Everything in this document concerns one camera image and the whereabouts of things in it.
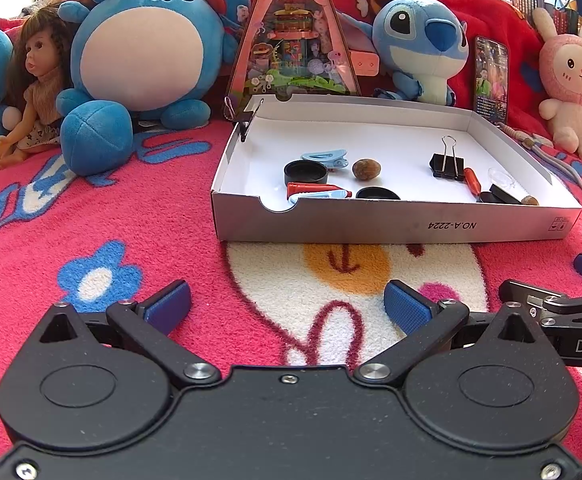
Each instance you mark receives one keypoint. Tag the pink bunny plush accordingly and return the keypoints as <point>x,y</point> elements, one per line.
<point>578,70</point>

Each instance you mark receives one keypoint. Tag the black round bottle cap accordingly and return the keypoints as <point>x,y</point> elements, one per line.
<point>305,175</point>

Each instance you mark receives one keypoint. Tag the blue alien plush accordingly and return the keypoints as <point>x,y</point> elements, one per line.
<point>421,35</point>

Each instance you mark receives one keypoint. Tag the brown-haired doll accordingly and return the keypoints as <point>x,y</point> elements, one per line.
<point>41,60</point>

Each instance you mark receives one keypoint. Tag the brown walnut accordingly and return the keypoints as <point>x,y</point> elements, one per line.
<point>531,201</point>
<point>366,169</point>

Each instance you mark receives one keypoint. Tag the large black binder clip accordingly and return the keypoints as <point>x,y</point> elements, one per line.
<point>446,165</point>

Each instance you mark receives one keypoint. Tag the blue round mouse plush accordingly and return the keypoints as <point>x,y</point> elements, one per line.
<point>141,60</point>

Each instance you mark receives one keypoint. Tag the clear plastic dome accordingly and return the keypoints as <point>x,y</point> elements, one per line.
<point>503,178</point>

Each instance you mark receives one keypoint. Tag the white cardboard box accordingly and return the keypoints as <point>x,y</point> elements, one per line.
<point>371,220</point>

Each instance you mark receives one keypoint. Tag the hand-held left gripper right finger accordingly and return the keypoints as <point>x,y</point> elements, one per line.
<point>406,309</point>

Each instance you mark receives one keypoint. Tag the small black binder clip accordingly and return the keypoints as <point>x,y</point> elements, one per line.
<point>245,122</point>

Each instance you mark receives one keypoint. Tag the pink triangular toy box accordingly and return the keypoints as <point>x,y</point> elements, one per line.
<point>291,35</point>

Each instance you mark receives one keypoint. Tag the black smartphone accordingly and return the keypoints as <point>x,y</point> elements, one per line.
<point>491,80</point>

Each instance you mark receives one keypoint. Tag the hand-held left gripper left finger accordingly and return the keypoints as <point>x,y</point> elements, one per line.
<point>168,306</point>

